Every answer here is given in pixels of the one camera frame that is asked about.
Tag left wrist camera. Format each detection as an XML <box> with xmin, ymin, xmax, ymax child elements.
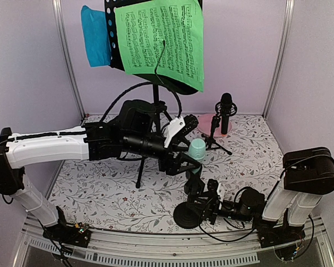
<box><xmin>162</xmin><ymin>114</ymin><xmax>199</xmax><ymax>148</ymax></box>

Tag black tripod shock-mount stand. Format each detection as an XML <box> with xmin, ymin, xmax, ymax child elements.
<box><xmin>198</xmin><ymin>101</ymin><xmax>237</xmax><ymax>156</ymax></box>

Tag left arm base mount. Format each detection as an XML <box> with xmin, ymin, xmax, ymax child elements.
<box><xmin>43</xmin><ymin>206</ymin><xmax>91</xmax><ymax>248</ymax></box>

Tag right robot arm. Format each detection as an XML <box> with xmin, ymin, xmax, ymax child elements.
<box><xmin>182</xmin><ymin>147</ymin><xmax>334</xmax><ymax>243</ymax></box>

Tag black round-base mic stand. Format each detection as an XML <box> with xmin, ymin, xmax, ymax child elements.
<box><xmin>173</xmin><ymin>170</ymin><xmax>209</xmax><ymax>229</ymax></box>

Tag teal toy microphone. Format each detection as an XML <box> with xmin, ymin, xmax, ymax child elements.
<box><xmin>185</xmin><ymin>138</ymin><xmax>206</xmax><ymax>179</ymax></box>

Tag left black cable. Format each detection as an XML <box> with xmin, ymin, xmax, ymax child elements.
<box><xmin>100</xmin><ymin>81</ymin><xmax>183</xmax><ymax>125</ymax></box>

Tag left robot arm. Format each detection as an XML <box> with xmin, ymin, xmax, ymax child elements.
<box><xmin>0</xmin><ymin>100</ymin><xmax>201</xmax><ymax>241</ymax></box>

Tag blue paper sheet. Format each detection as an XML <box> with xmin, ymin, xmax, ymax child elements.
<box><xmin>81</xmin><ymin>5</ymin><xmax>111</xmax><ymax>67</ymax></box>

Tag pink plastic plate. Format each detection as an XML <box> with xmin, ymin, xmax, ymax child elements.
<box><xmin>197</xmin><ymin>113</ymin><xmax>226</xmax><ymax>137</ymax></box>

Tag black tripod music stand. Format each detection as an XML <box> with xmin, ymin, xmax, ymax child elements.
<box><xmin>104</xmin><ymin>0</ymin><xmax>204</xmax><ymax>190</ymax></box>

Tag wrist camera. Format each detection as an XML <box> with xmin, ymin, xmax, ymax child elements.
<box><xmin>162</xmin><ymin>114</ymin><xmax>199</xmax><ymax>148</ymax></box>
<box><xmin>207</xmin><ymin>179</ymin><xmax>225</xmax><ymax>202</ymax></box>

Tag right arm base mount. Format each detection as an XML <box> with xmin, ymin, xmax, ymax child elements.
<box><xmin>253</xmin><ymin>209</ymin><xmax>305</xmax><ymax>248</ymax></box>

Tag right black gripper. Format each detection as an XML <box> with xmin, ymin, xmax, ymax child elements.
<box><xmin>186</xmin><ymin>191</ymin><xmax>252</xmax><ymax>225</ymax></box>

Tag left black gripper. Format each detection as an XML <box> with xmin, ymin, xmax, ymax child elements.
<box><xmin>123</xmin><ymin>132</ymin><xmax>203</xmax><ymax>176</ymax></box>

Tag green sheet music paper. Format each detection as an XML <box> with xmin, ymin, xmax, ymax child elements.
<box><xmin>114</xmin><ymin>1</ymin><xmax>204</xmax><ymax>92</ymax></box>

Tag black microphone orange end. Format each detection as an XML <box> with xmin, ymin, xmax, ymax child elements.
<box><xmin>220</xmin><ymin>93</ymin><xmax>232</xmax><ymax>135</ymax></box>

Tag aluminium front rail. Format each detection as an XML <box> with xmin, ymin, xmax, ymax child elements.
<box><xmin>21</xmin><ymin>216</ymin><xmax>328</xmax><ymax>266</ymax></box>

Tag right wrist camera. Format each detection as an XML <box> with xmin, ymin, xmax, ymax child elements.
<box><xmin>207</xmin><ymin>179</ymin><xmax>225</xmax><ymax>202</ymax></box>

